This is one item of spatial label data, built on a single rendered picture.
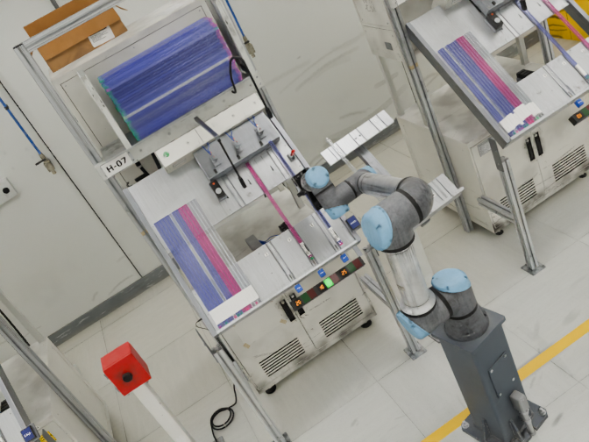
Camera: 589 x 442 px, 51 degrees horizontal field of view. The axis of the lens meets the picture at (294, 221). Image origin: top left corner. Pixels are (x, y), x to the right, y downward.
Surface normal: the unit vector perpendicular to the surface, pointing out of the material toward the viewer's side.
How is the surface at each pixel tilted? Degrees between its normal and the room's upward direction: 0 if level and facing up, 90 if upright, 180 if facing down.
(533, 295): 0
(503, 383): 90
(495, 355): 90
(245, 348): 90
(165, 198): 48
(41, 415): 0
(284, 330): 90
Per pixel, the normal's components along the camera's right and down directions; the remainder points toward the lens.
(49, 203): 0.38, 0.36
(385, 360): -0.40, -0.77
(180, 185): 0.01, -0.25
